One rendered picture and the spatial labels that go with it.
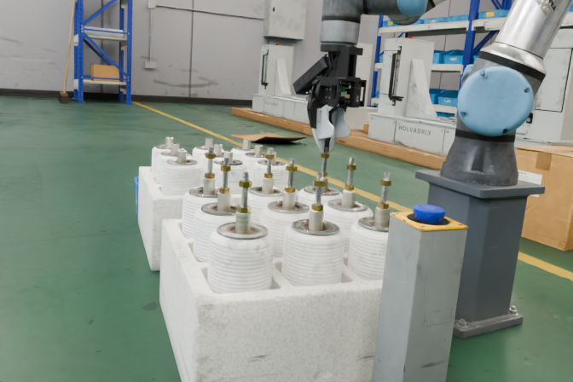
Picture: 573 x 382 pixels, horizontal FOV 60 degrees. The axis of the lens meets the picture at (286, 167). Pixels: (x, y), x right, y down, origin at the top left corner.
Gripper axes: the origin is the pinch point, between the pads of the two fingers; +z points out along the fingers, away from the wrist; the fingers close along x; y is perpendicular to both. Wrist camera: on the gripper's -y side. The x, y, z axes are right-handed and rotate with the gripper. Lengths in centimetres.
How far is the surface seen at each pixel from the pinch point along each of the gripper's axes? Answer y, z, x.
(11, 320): -19, 34, -55
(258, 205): 0.6, 11.2, -15.2
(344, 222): 15.3, 11.5, -6.3
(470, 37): -310, -76, 475
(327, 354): 28.0, 26.6, -19.1
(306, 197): 1.6, 10.2, -4.7
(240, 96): -585, 21, 316
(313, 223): 21.1, 8.6, -18.3
